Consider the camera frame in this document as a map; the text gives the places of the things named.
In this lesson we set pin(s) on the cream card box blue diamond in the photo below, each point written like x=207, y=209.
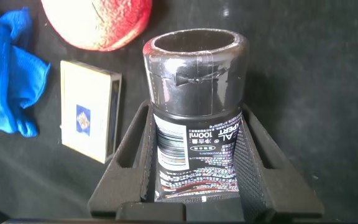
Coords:
x=82, y=102

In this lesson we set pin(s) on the black cosmetic tube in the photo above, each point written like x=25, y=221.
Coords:
x=194, y=77

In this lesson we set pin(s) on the black table cloth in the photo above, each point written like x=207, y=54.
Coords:
x=306, y=93

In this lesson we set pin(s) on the red peach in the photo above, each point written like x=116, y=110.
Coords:
x=98, y=21

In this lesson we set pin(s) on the blue microfibre cloth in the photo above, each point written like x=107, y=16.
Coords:
x=5, y=77

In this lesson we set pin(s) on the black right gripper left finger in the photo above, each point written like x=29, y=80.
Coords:
x=126, y=174

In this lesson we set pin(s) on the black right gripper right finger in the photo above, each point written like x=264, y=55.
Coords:
x=269, y=186

